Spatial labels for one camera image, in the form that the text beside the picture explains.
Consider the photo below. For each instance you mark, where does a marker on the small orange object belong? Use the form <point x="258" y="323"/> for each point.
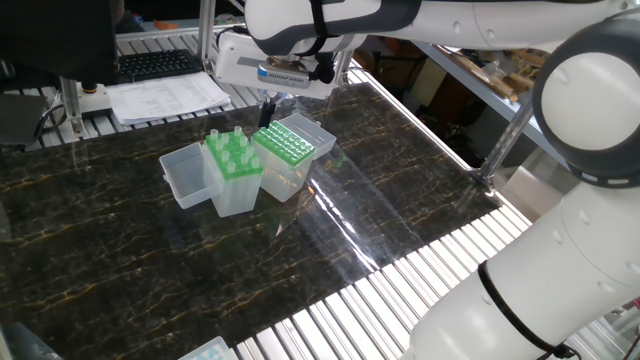
<point x="165" y="24"/>

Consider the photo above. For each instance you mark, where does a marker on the short aluminium frame post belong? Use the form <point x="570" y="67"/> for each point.
<point x="71" y="105"/>

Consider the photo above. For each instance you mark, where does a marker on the grey metal shelf rail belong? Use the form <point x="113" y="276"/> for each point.
<point x="442" y="67"/>

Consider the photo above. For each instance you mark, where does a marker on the beige cardboard panel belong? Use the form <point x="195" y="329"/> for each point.
<point x="427" y="82"/>

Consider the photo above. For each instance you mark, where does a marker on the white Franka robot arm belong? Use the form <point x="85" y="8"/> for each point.
<point x="590" y="100"/>

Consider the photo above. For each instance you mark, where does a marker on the black computer monitor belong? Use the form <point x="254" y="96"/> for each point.
<point x="50" y="40"/>

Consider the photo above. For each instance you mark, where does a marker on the grey rounded object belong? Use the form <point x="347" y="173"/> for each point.
<point x="25" y="347"/>

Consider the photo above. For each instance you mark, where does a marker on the clear tip box green rack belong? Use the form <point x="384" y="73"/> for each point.
<point x="240" y="195"/>
<point x="282" y="180"/>

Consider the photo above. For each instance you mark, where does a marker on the black flat box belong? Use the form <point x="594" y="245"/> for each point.
<point x="20" y="120"/>

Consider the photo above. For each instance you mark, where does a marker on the clear tip box blue rack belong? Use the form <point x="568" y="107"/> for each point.
<point x="207" y="352"/>

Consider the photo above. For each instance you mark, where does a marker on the white stand base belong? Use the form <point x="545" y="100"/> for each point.
<point x="97" y="102"/>

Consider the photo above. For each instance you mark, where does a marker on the wooden strips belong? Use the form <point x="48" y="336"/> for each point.
<point x="500" y="87"/>

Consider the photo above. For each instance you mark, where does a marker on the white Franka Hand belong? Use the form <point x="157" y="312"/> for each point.
<point x="227" y="55"/>

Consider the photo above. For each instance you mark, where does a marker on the black marble pattern board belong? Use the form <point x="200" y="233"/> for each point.
<point x="150" y="280"/>

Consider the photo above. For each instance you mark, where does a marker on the tall aluminium frame post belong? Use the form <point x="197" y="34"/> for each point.
<point x="206" y="30"/>

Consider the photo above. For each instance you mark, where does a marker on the white paper stack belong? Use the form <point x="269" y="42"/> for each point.
<point x="160" y="97"/>

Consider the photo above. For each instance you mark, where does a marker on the diagonal aluminium strut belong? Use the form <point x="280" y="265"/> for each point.
<point x="505" y="142"/>

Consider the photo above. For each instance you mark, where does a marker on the black keyboard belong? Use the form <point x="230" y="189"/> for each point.
<point x="155" y="64"/>

